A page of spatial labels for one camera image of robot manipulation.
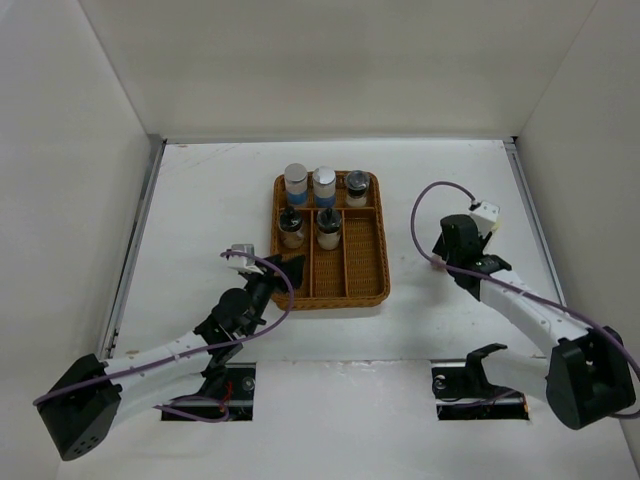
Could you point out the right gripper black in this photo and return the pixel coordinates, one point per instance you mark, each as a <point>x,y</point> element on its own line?
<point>440,249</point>

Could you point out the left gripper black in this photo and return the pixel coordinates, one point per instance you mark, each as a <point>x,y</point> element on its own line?
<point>268,276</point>

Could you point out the black-cap bottle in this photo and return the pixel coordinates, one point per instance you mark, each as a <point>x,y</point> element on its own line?
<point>328,228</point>
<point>291,228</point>

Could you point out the silver-lid jar blue label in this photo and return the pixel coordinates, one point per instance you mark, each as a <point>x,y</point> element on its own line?
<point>324,187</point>
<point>296,185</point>

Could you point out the dark-lid spice grinder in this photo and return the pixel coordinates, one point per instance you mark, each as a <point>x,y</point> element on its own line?
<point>357,184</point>

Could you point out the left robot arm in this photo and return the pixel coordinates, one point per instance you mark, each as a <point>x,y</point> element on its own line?
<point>92,396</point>

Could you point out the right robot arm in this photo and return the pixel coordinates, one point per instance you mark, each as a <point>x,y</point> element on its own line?
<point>585,376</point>

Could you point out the pink-cap bottle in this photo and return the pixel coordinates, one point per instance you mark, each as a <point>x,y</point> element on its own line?
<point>437,263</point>

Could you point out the brown wicker divided tray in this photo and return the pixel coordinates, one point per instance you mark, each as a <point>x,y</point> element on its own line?
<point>355,274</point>

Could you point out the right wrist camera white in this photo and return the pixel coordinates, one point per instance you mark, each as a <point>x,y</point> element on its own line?
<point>484,214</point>

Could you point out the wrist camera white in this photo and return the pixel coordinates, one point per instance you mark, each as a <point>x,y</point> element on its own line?
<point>240,257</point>
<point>484,214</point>

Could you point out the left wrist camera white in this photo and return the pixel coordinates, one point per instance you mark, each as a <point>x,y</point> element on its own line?
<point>240,257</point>

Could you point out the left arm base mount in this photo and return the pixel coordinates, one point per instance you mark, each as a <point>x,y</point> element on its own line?
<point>228,396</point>

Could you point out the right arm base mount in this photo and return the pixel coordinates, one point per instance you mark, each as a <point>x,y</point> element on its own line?
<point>463,393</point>

